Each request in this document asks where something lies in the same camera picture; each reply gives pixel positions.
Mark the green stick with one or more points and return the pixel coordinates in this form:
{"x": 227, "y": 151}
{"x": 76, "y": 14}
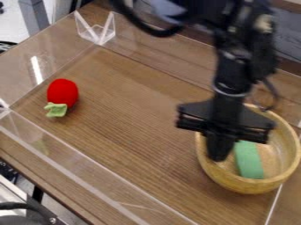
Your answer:
{"x": 248, "y": 160}

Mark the red plush strawberry toy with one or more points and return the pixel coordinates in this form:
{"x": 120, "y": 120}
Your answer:
{"x": 62, "y": 97}

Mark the black clamp with cable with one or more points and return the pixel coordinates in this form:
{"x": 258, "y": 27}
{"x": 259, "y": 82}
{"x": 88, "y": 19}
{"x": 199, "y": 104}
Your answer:
{"x": 27, "y": 213}

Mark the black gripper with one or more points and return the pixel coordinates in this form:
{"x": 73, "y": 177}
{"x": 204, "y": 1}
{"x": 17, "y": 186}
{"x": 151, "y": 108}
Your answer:
{"x": 224, "y": 115}

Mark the light wooden bowl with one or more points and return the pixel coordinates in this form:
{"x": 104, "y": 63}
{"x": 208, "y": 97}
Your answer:
{"x": 280, "y": 158}

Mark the clear acrylic tray enclosure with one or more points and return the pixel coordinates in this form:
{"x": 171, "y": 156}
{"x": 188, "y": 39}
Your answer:
{"x": 113, "y": 159}

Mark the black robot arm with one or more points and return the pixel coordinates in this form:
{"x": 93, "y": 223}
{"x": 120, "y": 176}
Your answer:
{"x": 244, "y": 26}

